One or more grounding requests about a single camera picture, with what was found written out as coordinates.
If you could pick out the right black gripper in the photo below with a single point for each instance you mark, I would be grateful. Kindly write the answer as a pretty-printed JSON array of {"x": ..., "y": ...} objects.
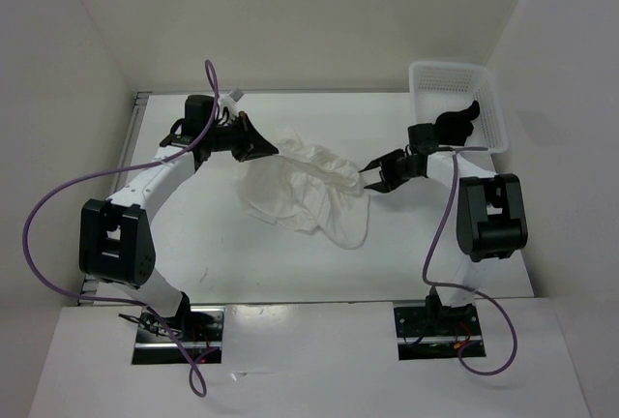
[{"x": 375, "y": 163}]

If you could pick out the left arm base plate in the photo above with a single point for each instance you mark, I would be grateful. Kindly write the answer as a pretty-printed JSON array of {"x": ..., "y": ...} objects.
[{"x": 202, "y": 340}]

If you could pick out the white skirt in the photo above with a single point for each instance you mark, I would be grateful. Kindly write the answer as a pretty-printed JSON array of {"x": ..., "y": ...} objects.
[{"x": 306, "y": 188}]

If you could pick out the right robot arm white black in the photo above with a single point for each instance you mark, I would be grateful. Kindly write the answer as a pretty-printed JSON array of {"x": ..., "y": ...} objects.
[{"x": 484, "y": 217}]

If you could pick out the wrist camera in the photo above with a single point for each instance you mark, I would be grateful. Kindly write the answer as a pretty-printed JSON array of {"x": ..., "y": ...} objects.
[
  {"x": 229, "y": 102},
  {"x": 422, "y": 139}
]

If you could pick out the white plastic basket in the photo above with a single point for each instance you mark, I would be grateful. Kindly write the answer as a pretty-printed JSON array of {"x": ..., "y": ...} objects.
[{"x": 437, "y": 87}]

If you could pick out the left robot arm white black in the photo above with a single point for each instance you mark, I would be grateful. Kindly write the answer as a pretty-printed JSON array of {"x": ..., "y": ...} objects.
[{"x": 116, "y": 244}]

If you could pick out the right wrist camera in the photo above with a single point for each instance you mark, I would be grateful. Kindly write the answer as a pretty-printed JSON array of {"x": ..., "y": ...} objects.
[{"x": 422, "y": 139}]

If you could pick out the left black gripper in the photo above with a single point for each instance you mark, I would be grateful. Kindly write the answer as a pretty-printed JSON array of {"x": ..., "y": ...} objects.
[{"x": 251, "y": 144}]

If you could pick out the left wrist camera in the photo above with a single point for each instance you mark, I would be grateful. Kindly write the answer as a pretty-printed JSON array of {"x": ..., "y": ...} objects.
[{"x": 229, "y": 102}]

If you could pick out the black skirt in basket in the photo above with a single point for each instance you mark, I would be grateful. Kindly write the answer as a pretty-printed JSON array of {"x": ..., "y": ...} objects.
[{"x": 454, "y": 127}]

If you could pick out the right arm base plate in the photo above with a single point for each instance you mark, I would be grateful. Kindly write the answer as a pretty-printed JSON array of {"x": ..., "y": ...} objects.
[{"x": 420, "y": 339}]

